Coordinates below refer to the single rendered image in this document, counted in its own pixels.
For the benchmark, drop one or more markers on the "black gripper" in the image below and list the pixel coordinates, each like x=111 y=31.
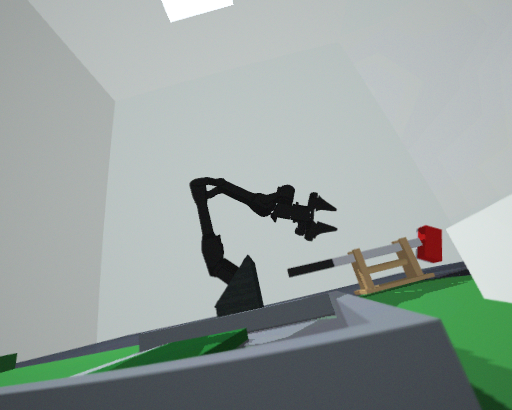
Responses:
x=302 y=213

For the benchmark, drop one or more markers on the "green flat mat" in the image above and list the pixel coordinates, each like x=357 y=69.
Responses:
x=480 y=331

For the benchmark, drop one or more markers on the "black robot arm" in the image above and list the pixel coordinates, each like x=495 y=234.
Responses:
x=262 y=204

